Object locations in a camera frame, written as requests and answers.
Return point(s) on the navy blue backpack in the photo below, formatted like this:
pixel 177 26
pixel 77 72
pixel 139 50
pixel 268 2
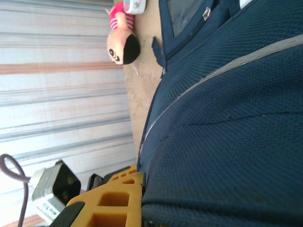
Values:
pixel 225 130

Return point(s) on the white plastic container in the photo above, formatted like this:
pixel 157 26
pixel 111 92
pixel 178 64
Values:
pixel 135 6

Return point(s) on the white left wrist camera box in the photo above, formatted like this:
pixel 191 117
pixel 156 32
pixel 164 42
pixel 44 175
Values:
pixel 59 186

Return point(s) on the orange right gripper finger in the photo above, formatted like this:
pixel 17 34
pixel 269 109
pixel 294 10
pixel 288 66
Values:
pixel 135 201

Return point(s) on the corrugated translucent side panel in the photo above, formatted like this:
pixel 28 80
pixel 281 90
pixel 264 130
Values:
pixel 59 94

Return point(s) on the pink plush doll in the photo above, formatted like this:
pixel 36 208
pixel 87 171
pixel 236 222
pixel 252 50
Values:
pixel 123 45

